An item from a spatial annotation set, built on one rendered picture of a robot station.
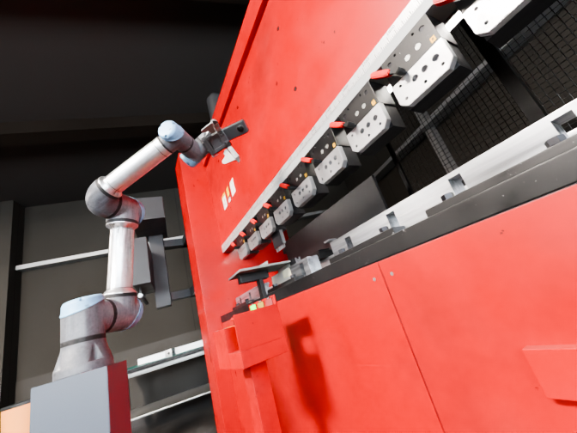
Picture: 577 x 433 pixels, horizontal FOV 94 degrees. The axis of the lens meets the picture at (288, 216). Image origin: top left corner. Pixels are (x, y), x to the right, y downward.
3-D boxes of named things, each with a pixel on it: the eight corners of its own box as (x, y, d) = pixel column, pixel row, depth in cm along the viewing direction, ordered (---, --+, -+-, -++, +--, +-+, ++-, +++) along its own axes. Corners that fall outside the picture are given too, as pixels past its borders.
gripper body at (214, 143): (213, 159, 94) (209, 154, 104) (234, 145, 95) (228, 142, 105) (200, 139, 90) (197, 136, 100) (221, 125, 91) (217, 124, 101)
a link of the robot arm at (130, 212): (84, 337, 93) (95, 192, 109) (120, 331, 107) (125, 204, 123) (113, 332, 91) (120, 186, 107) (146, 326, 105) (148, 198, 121)
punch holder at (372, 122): (354, 155, 87) (337, 115, 92) (372, 156, 91) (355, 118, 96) (388, 124, 75) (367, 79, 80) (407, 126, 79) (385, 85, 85)
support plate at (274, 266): (228, 280, 131) (227, 278, 131) (276, 271, 145) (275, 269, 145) (239, 271, 117) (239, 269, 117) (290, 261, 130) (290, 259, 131)
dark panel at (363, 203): (297, 292, 225) (283, 242, 239) (299, 291, 226) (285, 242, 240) (403, 249, 136) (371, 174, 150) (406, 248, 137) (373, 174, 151)
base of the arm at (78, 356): (39, 385, 74) (40, 347, 77) (68, 377, 87) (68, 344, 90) (103, 366, 78) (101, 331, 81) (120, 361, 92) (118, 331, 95)
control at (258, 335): (219, 369, 90) (209, 314, 96) (260, 353, 100) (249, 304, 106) (243, 369, 76) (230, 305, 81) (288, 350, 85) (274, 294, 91)
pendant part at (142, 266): (140, 295, 229) (136, 255, 240) (155, 292, 234) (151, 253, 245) (132, 285, 190) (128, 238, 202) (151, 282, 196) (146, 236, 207)
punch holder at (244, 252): (239, 260, 182) (234, 238, 187) (252, 259, 186) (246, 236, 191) (247, 253, 170) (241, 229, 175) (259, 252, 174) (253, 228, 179)
